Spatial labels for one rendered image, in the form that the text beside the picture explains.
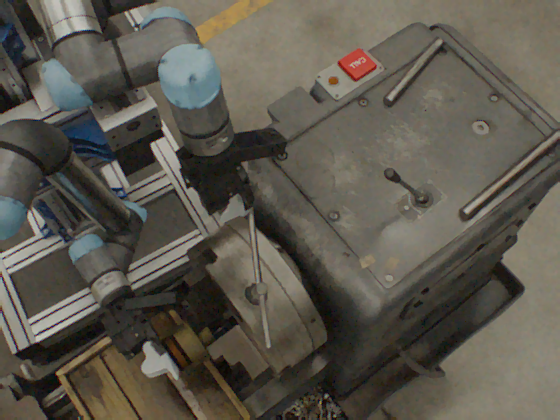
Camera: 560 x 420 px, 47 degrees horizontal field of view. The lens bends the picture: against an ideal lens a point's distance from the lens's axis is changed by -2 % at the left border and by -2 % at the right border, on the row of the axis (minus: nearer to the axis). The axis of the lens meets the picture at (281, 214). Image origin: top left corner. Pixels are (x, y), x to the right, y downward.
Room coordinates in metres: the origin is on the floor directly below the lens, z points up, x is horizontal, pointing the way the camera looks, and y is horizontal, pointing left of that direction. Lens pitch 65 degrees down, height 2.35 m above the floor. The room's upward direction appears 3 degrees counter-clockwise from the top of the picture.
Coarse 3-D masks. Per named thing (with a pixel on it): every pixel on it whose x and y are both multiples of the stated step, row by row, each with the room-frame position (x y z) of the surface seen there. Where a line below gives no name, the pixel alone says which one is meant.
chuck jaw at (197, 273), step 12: (204, 252) 0.47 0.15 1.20; (204, 264) 0.44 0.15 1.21; (192, 276) 0.42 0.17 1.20; (204, 276) 0.42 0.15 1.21; (192, 288) 0.40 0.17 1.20; (204, 288) 0.40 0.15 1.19; (216, 288) 0.41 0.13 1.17; (192, 300) 0.39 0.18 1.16; (204, 300) 0.38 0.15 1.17; (216, 300) 0.39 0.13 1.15; (192, 312) 0.37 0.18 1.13; (204, 312) 0.37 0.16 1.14; (216, 312) 0.37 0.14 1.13; (192, 324) 0.35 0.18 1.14; (204, 324) 0.35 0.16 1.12
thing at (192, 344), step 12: (168, 336) 0.33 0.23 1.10; (180, 336) 0.33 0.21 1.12; (192, 336) 0.33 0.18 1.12; (204, 336) 0.33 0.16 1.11; (168, 348) 0.31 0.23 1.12; (180, 348) 0.31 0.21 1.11; (192, 348) 0.30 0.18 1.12; (204, 348) 0.30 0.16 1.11; (180, 360) 0.28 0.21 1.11; (192, 360) 0.28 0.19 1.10
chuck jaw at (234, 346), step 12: (228, 336) 0.33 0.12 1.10; (240, 336) 0.33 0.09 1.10; (216, 348) 0.31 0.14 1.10; (228, 348) 0.31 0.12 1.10; (240, 348) 0.30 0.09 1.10; (252, 348) 0.30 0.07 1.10; (216, 360) 0.29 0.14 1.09; (228, 360) 0.28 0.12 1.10; (240, 360) 0.28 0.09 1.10; (252, 360) 0.28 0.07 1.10; (264, 360) 0.28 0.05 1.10; (252, 372) 0.26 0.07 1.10; (264, 372) 0.26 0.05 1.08
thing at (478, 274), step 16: (512, 240) 0.60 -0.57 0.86; (496, 256) 0.56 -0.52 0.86; (480, 272) 0.54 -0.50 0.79; (448, 288) 0.48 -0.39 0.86; (464, 288) 0.52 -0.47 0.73; (432, 304) 0.44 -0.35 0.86; (448, 304) 0.50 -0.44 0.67; (416, 320) 0.41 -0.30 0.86; (432, 320) 0.49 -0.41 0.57; (400, 336) 0.41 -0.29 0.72; (416, 336) 0.44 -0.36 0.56; (384, 352) 0.38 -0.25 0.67; (336, 368) 0.32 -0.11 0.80; (352, 368) 0.30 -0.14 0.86; (368, 368) 0.34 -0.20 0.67; (336, 384) 0.31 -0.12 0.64; (352, 384) 0.32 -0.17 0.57
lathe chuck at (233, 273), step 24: (216, 240) 0.49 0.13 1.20; (240, 240) 0.48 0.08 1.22; (192, 264) 0.50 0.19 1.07; (216, 264) 0.43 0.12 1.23; (240, 264) 0.43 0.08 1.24; (264, 264) 0.42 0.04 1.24; (240, 288) 0.38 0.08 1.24; (240, 312) 0.34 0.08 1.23; (288, 312) 0.34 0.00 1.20; (288, 336) 0.30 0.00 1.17; (288, 360) 0.27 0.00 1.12
